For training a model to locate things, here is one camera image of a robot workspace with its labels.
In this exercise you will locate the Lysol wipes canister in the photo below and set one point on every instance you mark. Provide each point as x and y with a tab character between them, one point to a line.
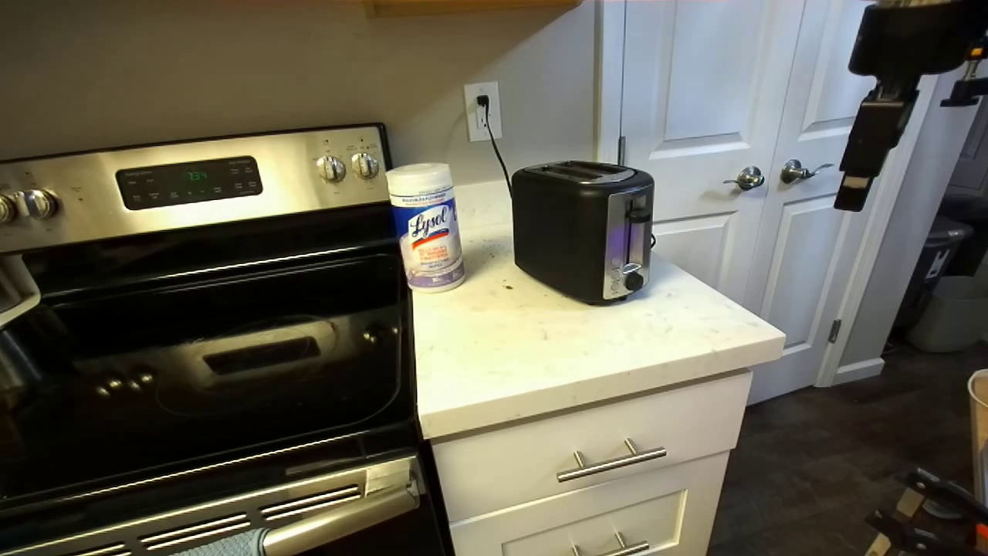
426	222

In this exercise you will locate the white bucket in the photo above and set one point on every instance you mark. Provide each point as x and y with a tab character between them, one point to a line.
976	389

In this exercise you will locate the grey trash bin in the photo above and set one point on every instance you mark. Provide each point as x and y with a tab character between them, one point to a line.
953	306

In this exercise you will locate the stainless steel black stove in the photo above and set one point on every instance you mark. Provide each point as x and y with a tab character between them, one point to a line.
208	348

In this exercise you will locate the right silver door lever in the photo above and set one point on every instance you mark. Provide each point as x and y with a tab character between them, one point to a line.
799	171

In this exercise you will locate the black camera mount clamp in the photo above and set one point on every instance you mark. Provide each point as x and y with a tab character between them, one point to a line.
972	83

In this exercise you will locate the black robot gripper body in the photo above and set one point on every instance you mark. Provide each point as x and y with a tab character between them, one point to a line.
897	44

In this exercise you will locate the silver door lever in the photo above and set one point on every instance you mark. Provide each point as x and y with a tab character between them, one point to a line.
744	181
799	171

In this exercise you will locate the black two-slot toaster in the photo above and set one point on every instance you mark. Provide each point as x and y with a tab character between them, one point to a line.
586	229

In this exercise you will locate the upper drawer silver handle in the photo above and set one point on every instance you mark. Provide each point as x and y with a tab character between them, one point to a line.
587	469

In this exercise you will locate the white wall power outlet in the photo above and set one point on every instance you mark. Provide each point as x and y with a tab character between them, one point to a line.
482	108

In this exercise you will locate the drawer silver handle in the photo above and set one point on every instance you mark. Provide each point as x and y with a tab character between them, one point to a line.
619	546
587	469

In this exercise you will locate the left silver door lever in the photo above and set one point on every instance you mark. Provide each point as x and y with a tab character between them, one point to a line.
744	181

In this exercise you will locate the lower drawer silver handle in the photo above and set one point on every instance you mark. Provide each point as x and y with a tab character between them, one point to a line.
619	546

